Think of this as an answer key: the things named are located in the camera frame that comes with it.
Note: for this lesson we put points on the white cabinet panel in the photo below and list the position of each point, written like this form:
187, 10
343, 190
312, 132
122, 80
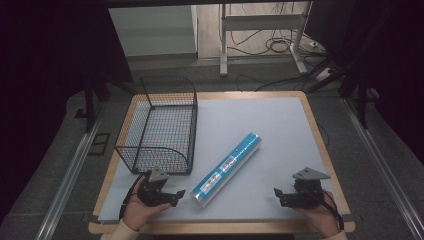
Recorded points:
151, 30

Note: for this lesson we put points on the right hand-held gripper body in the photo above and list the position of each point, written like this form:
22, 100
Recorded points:
305, 196

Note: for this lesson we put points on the white metal desk frame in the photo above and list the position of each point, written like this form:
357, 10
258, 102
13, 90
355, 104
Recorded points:
263, 22

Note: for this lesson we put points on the person's right hand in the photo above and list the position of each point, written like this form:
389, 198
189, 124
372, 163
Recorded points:
321, 218

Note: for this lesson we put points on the white power strip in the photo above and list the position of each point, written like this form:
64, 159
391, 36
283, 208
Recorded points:
324, 74

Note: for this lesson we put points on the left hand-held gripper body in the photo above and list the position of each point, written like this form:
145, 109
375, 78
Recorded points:
154, 195

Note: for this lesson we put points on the blue plastic wrap roll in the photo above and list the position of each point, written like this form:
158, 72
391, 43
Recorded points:
224, 170

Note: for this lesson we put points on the dark curtain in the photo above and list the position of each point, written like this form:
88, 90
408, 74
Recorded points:
396, 66
43, 66

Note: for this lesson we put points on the person's left hand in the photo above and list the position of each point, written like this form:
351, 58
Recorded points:
138, 211

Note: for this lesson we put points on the metal floor rail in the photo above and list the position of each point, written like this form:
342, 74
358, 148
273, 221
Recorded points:
383, 166
68, 180

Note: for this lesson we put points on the black metal stand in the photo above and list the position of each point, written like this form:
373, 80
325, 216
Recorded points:
361, 96
89, 100

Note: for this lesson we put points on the light grey table mat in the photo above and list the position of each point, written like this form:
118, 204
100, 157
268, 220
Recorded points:
266, 133

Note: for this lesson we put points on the black floor grate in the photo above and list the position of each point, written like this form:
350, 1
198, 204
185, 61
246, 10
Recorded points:
99, 144

